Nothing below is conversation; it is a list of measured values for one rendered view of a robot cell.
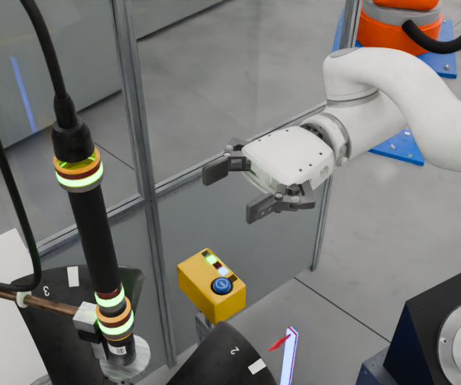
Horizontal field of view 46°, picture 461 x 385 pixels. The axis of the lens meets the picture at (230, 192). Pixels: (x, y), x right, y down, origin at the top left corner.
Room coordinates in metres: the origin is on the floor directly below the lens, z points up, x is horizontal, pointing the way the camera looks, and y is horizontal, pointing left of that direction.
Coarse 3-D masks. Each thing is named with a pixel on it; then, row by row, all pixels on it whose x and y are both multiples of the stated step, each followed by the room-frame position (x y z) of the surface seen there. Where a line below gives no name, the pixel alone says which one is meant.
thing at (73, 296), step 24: (72, 288) 0.55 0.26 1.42; (24, 312) 0.53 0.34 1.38; (48, 312) 0.53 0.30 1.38; (48, 336) 0.51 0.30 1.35; (72, 336) 0.50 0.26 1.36; (48, 360) 0.48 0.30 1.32; (72, 360) 0.47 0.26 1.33; (96, 360) 0.47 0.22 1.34; (72, 384) 0.45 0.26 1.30; (96, 384) 0.44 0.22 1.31
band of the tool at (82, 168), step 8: (96, 152) 0.41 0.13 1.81; (56, 160) 0.41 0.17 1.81; (88, 160) 0.43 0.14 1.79; (96, 160) 0.40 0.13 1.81; (56, 168) 0.39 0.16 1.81; (64, 168) 0.42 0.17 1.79; (72, 168) 0.42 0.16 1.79; (80, 168) 0.42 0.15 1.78; (88, 168) 0.39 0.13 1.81; (64, 184) 0.39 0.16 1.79; (88, 184) 0.39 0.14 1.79
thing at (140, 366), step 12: (84, 324) 0.40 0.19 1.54; (96, 324) 0.40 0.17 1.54; (84, 336) 0.40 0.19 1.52; (96, 336) 0.40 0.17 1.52; (96, 348) 0.40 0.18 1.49; (108, 348) 0.41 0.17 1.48; (144, 348) 0.42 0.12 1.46; (108, 360) 0.40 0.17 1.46; (144, 360) 0.40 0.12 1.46; (108, 372) 0.38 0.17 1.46; (120, 372) 0.38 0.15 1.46; (132, 372) 0.38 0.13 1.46; (144, 372) 0.39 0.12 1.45
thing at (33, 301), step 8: (0, 296) 0.45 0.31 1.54; (8, 296) 0.44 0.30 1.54; (16, 296) 0.44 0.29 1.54; (24, 296) 0.44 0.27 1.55; (32, 296) 0.44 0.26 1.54; (24, 304) 0.44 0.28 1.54; (32, 304) 0.43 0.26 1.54; (40, 304) 0.43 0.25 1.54; (48, 304) 0.43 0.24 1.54; (56, 304) 0.43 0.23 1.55; (64, 304) 0.43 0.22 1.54; (56, 312) 0.42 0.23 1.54; (64, 312) 0.42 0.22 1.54; (72, 312) 0.42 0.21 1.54
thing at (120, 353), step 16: (64, 112) 0.40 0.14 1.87; (64, 128) 0.40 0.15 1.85; (80, 128) 0.40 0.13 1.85; (64, 144) 0.39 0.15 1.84; (80, 144) 0.39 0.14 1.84; (64, 160) 0.39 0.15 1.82; (80, 160) 0.39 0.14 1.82; (128, 336) 0.40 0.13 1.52; (112, 352) 0.39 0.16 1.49; (128, 352) 0.39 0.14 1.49
